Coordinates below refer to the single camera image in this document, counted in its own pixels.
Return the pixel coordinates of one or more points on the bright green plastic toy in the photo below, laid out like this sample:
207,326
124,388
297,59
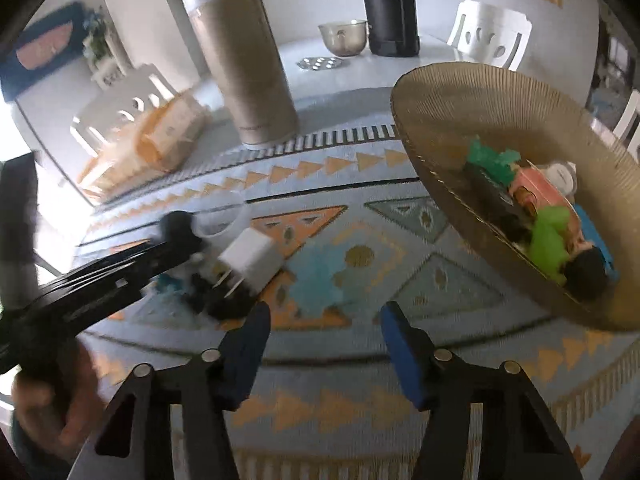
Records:
550,240

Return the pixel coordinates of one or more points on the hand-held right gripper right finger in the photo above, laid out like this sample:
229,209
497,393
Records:
405,360

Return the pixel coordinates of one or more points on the pink printed box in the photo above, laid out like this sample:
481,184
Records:
537,187

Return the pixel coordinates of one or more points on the black small item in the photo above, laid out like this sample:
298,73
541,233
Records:
587,270

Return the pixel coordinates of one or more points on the patterned woven tablecloth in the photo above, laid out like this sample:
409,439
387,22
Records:
350,410

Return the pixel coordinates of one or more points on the small metal tray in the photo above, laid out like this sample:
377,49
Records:
320,63

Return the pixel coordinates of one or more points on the black white toy figure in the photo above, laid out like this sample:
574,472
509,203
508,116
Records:
175,225

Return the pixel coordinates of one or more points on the orange tissue pack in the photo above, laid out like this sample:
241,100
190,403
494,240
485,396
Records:
165,135

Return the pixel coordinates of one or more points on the teal plastic toy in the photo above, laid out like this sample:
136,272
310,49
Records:
492,160

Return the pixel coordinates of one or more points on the black thermos flask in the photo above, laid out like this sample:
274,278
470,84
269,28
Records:
387,5

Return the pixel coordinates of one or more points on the person's left hand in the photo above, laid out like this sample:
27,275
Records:
55,410

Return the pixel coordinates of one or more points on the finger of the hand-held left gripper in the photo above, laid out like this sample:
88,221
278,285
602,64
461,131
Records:
110,297
150,257

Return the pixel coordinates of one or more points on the white chair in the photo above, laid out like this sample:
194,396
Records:
465,25
630,120
100,115

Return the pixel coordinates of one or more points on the blue white flowers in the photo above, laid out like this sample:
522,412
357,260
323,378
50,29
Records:
97,35

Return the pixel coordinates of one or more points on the metal bowl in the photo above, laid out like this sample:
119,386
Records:
342,40

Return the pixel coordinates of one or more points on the amber ribbed glass bowl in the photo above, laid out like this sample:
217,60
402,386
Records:
475,105

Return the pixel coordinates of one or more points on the white charger plug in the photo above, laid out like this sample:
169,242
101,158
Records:
247,257

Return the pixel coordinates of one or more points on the black bar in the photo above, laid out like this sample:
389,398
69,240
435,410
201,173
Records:
492,195

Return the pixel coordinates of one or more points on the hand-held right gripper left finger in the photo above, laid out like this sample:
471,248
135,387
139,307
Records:
245,355

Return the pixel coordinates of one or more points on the gold thermos flask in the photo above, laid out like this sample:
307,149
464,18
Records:
240,70

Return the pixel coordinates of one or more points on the blue plastic item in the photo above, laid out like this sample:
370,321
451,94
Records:
592,232

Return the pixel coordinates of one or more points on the blue wall hanging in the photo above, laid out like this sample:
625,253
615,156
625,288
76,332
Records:
45,50

